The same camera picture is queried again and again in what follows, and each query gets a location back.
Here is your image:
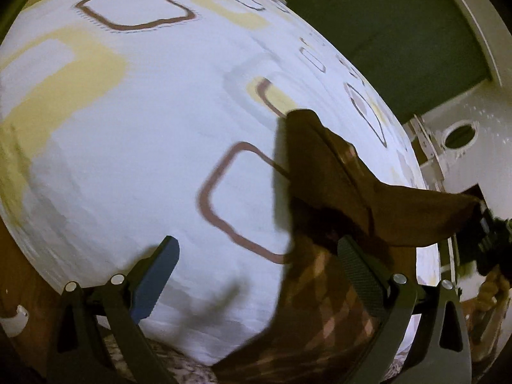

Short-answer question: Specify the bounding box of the white oval mirror frame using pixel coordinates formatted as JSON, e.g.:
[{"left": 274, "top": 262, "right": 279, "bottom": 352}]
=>
[{"left": 439, "top": 119, "right": 481, "bottom": 152}]

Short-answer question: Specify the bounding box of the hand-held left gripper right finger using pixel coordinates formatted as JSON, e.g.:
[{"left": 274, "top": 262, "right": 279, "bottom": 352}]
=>
[{"left": 337, "top": 236, "right": 473, "bottom": 384}]

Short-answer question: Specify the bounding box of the person's right hand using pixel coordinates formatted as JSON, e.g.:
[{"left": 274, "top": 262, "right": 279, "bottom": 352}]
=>
[{"left": 473, "top": 267, "right": 511, "bottom": 313}]

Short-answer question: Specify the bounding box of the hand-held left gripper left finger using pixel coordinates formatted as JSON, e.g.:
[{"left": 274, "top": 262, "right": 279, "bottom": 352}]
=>
[{"left": 47, "top": 236, "right": 180, "bottom": 384}]

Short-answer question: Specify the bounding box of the brown patterned cloth garment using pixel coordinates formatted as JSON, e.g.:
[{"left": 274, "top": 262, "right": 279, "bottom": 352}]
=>
[{"left": 211, "top": 109, "right": 483, "bottom": 384}]

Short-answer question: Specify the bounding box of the dark green curtain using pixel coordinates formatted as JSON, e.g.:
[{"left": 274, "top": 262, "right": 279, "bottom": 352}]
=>
[{"left": 283, "top": 0, "right": 493, "bottom": 125}]

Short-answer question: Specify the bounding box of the white patterned bed sheet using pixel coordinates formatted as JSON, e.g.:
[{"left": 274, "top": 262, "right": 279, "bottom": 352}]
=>
[{"left": 0, "top": 0, "right": 441, "bottom": 366}]

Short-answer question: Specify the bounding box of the speckled patterned carpet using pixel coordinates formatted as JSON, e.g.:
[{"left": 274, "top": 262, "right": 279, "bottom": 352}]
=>
[{"left": 100, "top": 334, "right": 219, "bottom": 384}]

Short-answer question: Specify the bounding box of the white round object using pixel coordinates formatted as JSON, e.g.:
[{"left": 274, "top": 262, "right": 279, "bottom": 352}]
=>
[{"left": 0, "top": 304, "right": 31, "bottom": 339}]

